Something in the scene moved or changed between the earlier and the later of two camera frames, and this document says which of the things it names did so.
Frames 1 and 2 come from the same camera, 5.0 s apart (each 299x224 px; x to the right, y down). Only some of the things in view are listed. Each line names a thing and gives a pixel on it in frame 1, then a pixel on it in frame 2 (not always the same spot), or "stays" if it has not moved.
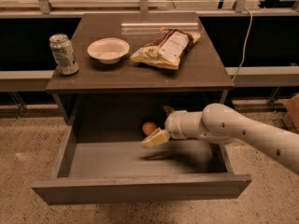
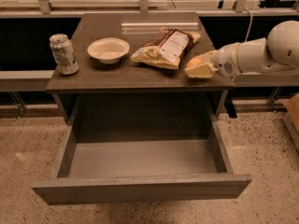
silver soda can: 64,54 stays
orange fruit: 148,127 to 195,61
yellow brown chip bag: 166,49 stays
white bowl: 108,50 stays
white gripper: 174,125 to 224,63
